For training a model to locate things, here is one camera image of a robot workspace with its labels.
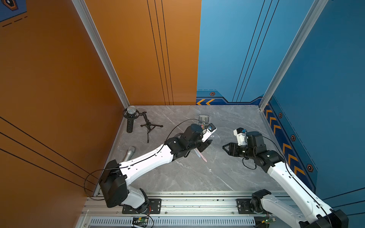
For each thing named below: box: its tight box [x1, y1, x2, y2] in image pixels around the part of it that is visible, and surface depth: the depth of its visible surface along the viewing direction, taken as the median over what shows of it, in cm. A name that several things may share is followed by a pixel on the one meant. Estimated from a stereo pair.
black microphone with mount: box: [123, 105, 140, 133], surface depth 89 cm
